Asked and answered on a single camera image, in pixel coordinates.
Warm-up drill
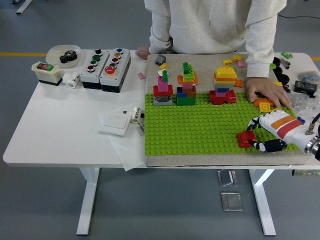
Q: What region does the person's left hand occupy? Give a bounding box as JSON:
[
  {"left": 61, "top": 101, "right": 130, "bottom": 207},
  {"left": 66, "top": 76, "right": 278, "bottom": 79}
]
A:
[{"left": 246, "top": 76, "right": 293, "bottom": 110}]

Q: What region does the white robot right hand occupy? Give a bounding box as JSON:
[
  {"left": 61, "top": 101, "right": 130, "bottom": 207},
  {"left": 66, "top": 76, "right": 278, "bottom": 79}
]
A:
[{"left": 246, "top": 109, "right": 315, "bottom": 154}]

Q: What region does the person's right hand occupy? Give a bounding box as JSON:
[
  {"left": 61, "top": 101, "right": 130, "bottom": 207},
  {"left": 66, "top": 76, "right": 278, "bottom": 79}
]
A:
[{"left": 136, "top": 44, "right": 152, "bottom": 60}]

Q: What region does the red toy brick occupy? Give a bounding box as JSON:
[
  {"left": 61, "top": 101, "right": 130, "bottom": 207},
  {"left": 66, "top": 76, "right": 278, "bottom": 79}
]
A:
[
  {"left": 236, "top": 133, "right": 257, "bottom": 149},
  {"left": 240, "top": 130, "right": 258, "bottom": 142}
]

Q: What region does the green studded baseplate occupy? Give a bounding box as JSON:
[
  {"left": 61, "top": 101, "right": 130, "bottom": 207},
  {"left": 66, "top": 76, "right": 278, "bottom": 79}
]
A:
[{"left": 144, "top": 91, "right": 301, "bottom": 156}]

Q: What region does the grey sloped brick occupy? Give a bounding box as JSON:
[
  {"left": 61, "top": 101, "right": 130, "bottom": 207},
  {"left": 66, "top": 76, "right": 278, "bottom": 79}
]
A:
[{"left": 155, "top": 53, "right": 167, "bottom": 66}]

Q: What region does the yellow-topped layered brick tower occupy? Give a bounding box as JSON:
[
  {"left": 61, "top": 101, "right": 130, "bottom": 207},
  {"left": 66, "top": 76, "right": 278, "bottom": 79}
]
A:
[{"left": 208, "top": 66, "right": 238, "bottom": 105}]

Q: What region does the red pink green brick tower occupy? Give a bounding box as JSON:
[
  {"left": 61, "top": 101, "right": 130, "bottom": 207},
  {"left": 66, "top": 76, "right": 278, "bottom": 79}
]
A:
[{"left": 152, "top": 70, "right": 174, "bottom": 107}]

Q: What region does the green orange brown brick tower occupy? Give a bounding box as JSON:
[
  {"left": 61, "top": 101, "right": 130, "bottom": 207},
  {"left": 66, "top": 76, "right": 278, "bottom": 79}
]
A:
[{"left": 176, "top": 61, "right": 200, "bottom": 106}]

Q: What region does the emergency stop control box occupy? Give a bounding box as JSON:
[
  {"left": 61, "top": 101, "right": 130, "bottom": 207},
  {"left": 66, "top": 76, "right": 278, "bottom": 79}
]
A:
[{"left": 99, "top": 47, "right": 132, "bottom": 94}]

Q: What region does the clear plastic bag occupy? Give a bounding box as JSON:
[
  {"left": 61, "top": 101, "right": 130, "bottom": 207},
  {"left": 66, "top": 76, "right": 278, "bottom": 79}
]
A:
[{"left": 289, "top": 91, "right": 320, "bottom": 126}]

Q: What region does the grey metal tool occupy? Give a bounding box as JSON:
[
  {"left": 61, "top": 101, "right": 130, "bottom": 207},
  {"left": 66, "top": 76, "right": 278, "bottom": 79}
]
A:
[{"left": 279, "top": 56, "right": 292, "bottom": 70}]

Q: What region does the black electronic module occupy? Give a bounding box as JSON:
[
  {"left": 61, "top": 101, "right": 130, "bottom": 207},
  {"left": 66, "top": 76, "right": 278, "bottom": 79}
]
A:
[{"left": 293, "top": 80, "right": 318, "bottom": 99}]

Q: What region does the plastic bag with blue part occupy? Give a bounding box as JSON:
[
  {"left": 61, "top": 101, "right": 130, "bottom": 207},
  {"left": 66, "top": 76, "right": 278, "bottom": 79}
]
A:
[{"left": 295, "top": 70, "right": 320, "bottom": 84}]

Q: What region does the three-button control box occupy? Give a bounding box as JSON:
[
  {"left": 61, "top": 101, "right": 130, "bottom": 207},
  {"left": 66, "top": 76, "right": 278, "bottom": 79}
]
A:
[{"left": 80, "top": 48, "right": 111, "bottom": 90}]

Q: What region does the white printed pipe coupling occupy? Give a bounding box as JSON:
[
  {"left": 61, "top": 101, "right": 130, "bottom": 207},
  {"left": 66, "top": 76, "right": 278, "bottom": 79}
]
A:
[{"left": 130, "top": 105, "right": 142, "bottom": 124}]

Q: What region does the person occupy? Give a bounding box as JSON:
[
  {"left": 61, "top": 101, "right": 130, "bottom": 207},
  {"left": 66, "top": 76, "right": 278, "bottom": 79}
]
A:
[{"left": 136, "top": 0, "right": 293, "bottom": 110}]

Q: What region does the black gear stack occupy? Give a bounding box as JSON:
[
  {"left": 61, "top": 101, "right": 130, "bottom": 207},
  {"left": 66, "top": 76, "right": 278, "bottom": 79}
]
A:
[{"left": 59, "top": 49, "right": 78, "bottom": 64}]

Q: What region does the white table leg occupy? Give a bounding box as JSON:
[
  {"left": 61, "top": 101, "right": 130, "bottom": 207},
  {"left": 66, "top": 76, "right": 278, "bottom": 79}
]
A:
[
  {"left": 76, "top": 167, "right": 101, "bottom": 236},
  {"left": 249, "top": 169, "right": 277, "bottom": 236}
]

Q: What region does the white pipe tee fitting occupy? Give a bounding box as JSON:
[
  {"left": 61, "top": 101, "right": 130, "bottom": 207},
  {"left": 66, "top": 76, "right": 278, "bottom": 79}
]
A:
[{"left": 62, "top": 71, "right": 81, "bottom": 89}]

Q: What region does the metal floor plate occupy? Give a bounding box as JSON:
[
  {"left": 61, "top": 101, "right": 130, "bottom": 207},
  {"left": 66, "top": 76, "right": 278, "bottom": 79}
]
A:
[
  {"left": 216, "top": 169, "right": 238, "bottom": 188},
  {"left": 220, "top": 191, "right": 244, "bottom": 212}
]

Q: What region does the white shallow bowl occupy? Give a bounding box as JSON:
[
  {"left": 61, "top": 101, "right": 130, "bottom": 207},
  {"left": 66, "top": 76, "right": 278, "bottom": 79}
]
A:
[{"left": 45, "top": 44, "right": 82, "bottom": 69}]

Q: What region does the white paper sheet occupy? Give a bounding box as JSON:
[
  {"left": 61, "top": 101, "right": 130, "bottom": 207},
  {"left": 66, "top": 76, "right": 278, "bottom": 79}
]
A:
[{"left": 97, "top": 112, "right": 149, "bottom": 173}]

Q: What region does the white desk foot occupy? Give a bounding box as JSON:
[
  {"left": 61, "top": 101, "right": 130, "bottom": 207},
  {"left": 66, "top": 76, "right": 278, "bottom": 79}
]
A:
[{"left": 15, "top": 0, "right": 34, "bottom": 15}]

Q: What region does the black long floor cable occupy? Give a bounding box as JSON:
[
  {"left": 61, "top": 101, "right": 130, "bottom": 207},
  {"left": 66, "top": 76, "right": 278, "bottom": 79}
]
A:
[{"left": 277, "top": 13, "right": 320, "bottom": 20}]

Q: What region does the white wall switch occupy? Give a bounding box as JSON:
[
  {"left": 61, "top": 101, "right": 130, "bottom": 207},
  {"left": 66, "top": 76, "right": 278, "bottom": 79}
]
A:
[{"left": 99, "top": 113, "right": 131, "bottom": 137}]

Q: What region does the white red-green switch box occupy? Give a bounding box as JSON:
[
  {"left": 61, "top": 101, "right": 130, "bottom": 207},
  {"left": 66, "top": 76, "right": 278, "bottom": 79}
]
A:
[{"left": 31, "top": 61, "right": 63, "bottom": 87}]

